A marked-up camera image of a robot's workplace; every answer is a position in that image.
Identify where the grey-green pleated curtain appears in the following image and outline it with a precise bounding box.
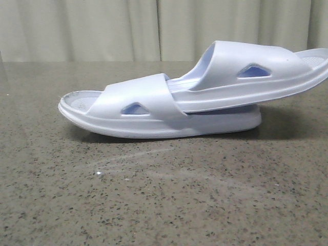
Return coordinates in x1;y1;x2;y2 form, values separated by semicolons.
1;0;327;62

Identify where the light blue slipper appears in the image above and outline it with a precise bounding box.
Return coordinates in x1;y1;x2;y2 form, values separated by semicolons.
167;41;327;113
58;74;261;139

